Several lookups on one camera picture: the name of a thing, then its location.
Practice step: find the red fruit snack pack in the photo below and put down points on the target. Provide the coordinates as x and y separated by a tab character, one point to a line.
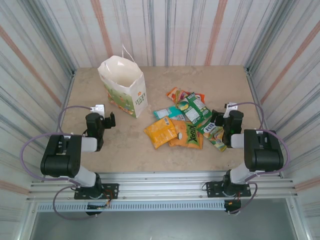
200	96

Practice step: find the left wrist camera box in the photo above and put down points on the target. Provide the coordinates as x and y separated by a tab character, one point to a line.
98	108

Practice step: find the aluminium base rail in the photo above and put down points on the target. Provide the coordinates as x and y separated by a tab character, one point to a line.
162	185

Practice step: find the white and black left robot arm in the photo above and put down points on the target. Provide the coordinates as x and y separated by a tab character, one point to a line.
57	162

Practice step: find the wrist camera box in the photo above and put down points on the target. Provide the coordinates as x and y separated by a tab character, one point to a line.
98	108
232	106

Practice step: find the green chips pack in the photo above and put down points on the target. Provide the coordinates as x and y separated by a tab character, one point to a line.
193	111

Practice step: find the teal snack pack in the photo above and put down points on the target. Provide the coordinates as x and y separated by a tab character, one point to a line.
166	113

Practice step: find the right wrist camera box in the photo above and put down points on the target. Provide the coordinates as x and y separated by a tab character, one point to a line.
232	106

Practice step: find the orange KRAX snack pack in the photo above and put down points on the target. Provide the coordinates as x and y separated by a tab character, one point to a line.
190	137

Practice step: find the small orange snack pack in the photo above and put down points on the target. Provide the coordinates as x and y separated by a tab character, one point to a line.
173	93

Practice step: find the yellow orange snack pack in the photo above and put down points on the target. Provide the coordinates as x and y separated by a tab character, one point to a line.
160	133

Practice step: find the white printed paper bag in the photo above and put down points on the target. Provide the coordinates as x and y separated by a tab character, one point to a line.
120	72

